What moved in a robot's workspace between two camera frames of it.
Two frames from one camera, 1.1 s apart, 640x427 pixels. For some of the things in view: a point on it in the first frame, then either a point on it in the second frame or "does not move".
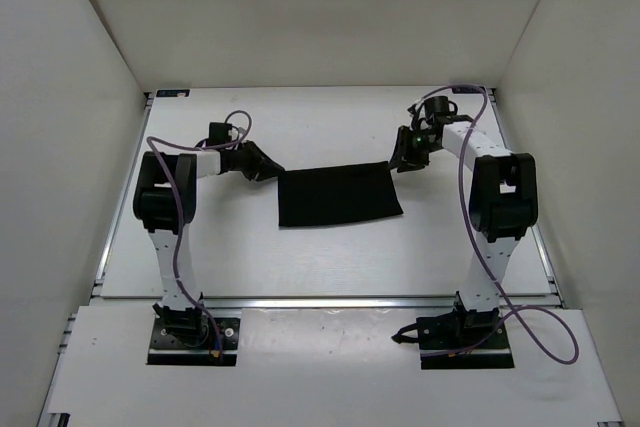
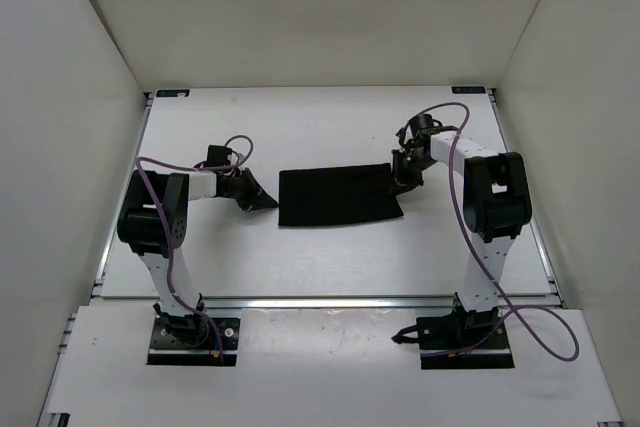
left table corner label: x=171 y=92 does not move
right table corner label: x=467 y=89 does not move
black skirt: x=315 y=196 does not move
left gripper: x=262 y=166 → x=257 y=198
